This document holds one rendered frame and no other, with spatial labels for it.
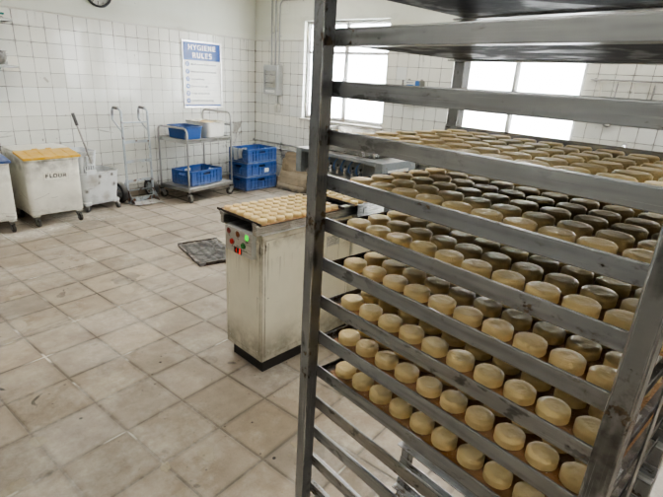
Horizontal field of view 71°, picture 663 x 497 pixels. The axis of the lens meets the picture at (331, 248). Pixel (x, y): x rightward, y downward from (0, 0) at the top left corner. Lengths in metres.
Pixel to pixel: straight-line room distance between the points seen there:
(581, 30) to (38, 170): 5.24
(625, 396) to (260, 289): 2.05
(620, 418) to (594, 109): 0.38
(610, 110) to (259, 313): 2.17
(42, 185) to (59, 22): 1.84
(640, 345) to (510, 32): 0.42
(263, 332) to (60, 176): 3.52
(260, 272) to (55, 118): 4.22
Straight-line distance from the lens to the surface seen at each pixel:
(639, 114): 0.65
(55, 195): 5.65
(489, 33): 0.73
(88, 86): 6.41
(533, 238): 0.70
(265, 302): 2.56
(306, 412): 1.19
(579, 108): 0.67
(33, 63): 6.19
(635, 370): 0.67
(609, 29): 0.67
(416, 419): 1.02
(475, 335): 0.79
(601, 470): 0.75
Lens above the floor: 1.61
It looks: 20 degrees down
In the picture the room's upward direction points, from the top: 3 degrees clockwise
